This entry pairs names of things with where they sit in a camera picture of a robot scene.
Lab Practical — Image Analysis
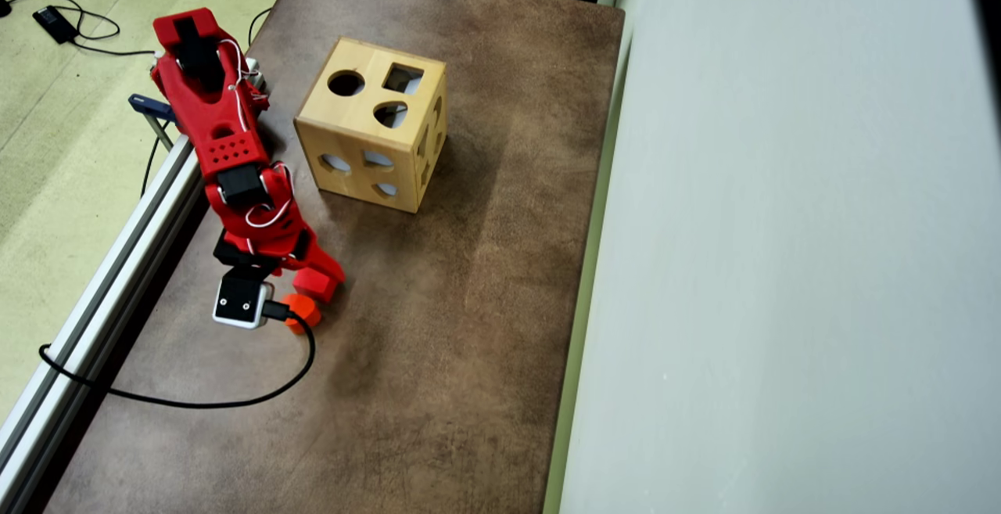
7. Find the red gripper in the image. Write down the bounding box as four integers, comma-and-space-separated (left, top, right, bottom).
213, 170, 346, 284

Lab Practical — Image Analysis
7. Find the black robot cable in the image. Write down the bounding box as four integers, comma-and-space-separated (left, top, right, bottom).
139, 137, 163, 198

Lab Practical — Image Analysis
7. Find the orange heart block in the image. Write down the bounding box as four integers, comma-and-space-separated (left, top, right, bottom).
280, 293, 323, 335

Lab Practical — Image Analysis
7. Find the black power adapter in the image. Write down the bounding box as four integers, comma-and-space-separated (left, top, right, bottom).
33, 5, 79, 44

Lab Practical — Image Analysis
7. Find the wooden shape sorter box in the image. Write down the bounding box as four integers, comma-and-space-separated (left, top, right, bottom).
293, 37, 449, 214

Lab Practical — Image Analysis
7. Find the blue clamp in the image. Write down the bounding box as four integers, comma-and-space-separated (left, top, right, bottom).
129, 94, 179, 151

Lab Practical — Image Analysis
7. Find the black camera cable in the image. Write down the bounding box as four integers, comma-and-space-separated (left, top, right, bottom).
38, 300, 318, 409

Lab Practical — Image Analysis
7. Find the black adapter cable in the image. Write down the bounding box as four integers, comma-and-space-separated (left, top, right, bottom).
0, 0, 157, 57

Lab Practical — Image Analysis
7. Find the red cube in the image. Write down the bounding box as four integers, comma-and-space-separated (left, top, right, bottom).
292, 268, 339, 304

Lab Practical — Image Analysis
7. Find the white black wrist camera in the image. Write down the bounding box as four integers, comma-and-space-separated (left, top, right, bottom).
213, 273, 274, 330

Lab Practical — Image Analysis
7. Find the aluminium profile rail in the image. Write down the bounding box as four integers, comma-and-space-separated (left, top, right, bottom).
0, 135, 208, 514

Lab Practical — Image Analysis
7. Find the white servo wire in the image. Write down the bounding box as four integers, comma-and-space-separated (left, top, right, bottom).
219, 38, 251, 131
245, 162, 294, 257

